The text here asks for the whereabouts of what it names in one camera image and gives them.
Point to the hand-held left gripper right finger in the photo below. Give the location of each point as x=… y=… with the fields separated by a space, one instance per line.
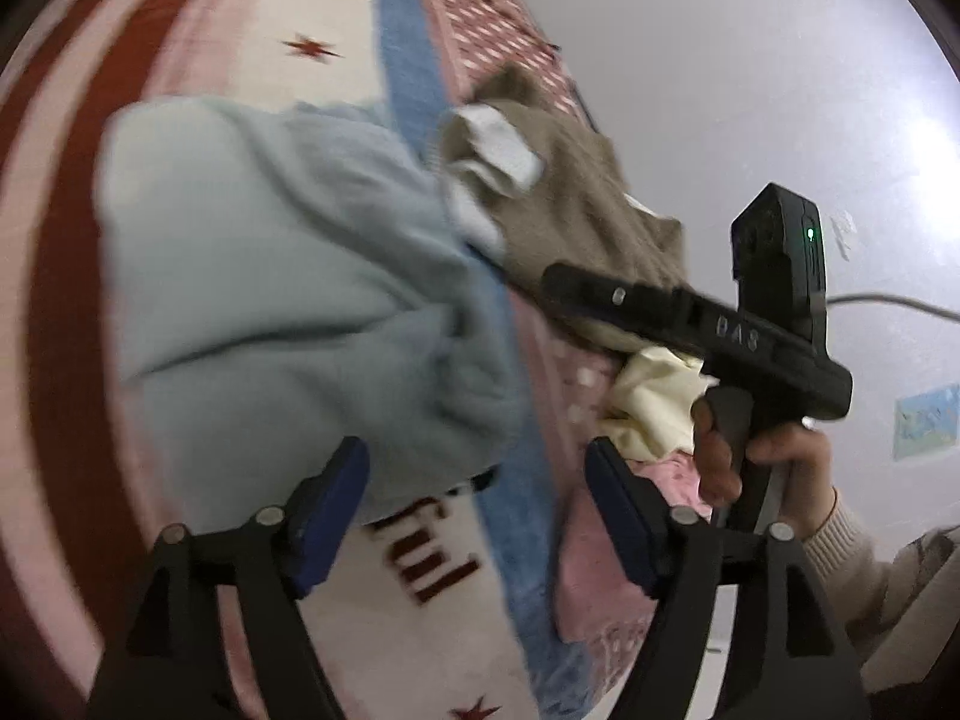
x=619 y=517

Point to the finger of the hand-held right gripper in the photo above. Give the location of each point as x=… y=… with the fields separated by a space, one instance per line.
x=600 y=292

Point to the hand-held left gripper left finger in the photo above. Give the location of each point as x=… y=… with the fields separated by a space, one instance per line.
x=330 y=510

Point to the brown knit garment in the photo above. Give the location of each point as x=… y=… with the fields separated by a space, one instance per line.
x=592 y=225

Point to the light blue long-sleeve shirt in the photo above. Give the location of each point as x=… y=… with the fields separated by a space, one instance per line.
x=285 y=277

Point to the person's right forearm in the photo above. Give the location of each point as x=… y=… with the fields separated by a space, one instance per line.
x=877 y=585

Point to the person's right hand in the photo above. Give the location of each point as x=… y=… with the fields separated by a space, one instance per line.
x=795 y=465

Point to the pink dotted garment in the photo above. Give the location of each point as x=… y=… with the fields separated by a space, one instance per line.
x=607 y=540

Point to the cream white garment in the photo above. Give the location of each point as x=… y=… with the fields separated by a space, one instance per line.
x=660 y=397

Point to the red polka dot sheet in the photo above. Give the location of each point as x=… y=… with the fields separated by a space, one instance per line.
x=487 y=15

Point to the striped fleece blanket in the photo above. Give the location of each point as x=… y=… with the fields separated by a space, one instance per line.
x=247 y=45

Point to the blue wall poster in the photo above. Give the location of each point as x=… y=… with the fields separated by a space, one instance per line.
x=926 y=421

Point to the dark bed frame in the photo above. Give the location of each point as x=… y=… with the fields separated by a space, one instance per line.
x=579 y=97

